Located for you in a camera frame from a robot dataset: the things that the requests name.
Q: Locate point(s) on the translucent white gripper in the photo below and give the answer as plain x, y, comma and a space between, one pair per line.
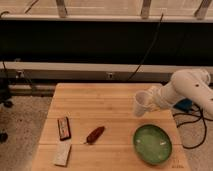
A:
154, 101

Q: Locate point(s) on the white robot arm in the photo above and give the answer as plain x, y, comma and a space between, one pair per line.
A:
192, 84

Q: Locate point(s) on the green ceramic bowl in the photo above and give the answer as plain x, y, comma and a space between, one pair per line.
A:
152, 144

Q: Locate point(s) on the blue box on floor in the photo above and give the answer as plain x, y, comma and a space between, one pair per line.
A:
184, 105

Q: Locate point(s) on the red chili pepper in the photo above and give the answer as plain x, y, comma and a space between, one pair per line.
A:
94, 135

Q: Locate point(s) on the dark brown rectangular box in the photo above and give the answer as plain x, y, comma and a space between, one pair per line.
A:
64, 128

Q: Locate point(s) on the white rectangular sponge block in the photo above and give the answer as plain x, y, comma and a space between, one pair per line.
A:
62, 154

